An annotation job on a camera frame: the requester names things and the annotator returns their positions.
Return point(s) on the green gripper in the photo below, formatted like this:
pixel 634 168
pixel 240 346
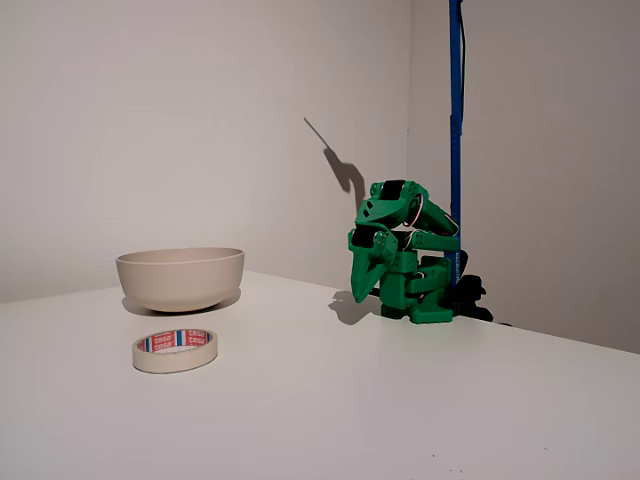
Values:
pixel 368 267

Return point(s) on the small white cup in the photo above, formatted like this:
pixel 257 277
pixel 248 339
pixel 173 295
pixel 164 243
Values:
pixel 150 362

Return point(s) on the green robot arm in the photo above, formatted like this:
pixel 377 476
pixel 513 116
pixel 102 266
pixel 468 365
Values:
pixel 395 206

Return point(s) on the black table clamp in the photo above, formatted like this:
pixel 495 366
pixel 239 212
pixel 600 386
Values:
pixel 472 291

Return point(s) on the beige round bowl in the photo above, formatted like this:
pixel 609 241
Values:
pixel 180 280

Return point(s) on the blue camera pole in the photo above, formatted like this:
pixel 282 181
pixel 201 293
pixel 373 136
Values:
pixel 455 100

